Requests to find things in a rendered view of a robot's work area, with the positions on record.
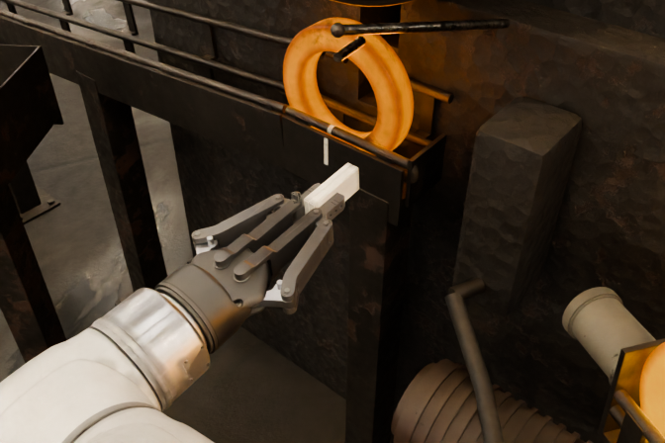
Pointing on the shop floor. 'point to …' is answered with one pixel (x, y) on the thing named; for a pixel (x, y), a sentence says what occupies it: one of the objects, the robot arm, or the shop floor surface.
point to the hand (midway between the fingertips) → (332, 194)
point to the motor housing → (465, 411)
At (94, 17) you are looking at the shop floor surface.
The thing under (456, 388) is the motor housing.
